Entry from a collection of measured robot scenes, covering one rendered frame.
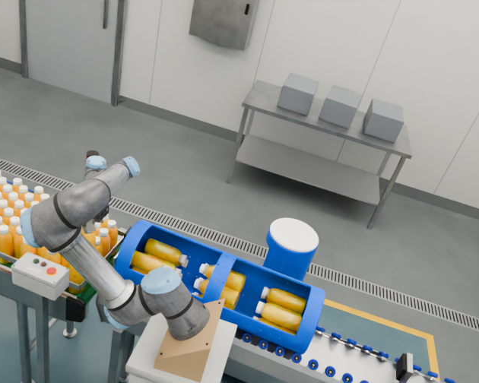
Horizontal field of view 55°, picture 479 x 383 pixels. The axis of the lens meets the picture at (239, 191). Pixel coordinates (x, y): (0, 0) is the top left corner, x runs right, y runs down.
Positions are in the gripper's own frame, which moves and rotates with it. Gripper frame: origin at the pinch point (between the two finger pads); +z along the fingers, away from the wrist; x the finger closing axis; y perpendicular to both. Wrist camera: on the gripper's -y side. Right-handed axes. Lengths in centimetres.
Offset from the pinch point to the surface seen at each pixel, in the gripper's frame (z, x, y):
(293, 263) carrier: 26, 59, 88
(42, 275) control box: 11.1, -22.7, -5.4
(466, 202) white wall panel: 103, 361, 253
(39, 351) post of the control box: 64, -21, -9
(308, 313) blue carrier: 1, 2, 99
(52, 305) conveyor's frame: 39.7, -13.4, -7.8
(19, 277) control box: 15.8, -24.6, -15.0
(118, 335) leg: 61, 0, 19
